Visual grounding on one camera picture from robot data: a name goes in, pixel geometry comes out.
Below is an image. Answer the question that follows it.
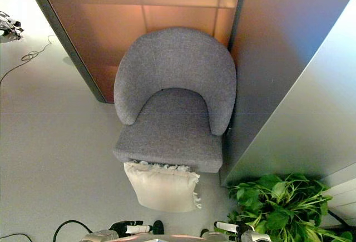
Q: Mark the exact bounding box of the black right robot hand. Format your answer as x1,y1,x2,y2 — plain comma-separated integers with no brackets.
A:
213,221,255,241

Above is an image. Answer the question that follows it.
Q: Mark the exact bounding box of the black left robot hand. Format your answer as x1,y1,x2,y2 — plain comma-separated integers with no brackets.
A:
110,220,154,236

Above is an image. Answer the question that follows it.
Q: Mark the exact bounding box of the cream fringed pillow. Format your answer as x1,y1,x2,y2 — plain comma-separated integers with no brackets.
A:
123,160,201,213

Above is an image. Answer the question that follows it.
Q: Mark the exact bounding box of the black left robot foot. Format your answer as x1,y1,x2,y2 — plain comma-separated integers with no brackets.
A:
153,220,165,236

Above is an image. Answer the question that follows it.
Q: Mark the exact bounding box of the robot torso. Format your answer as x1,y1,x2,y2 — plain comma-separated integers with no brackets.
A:
130,234,204,242

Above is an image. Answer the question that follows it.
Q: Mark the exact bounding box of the green leafy potted plant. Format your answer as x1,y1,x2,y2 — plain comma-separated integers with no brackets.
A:
226,172,356,242

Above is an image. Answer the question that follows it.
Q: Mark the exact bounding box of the grey fabric armchair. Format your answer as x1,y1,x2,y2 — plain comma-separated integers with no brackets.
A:
112,27,238,174

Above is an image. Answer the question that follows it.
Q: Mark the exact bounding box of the black and white robot dog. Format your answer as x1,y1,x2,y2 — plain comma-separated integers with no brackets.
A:
0,11,24,41

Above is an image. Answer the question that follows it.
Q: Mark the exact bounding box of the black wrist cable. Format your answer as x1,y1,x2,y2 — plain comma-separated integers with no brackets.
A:
52,219,94,242

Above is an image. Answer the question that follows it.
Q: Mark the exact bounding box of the long thin black floor cable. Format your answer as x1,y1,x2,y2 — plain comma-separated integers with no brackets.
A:
0,34,58,85

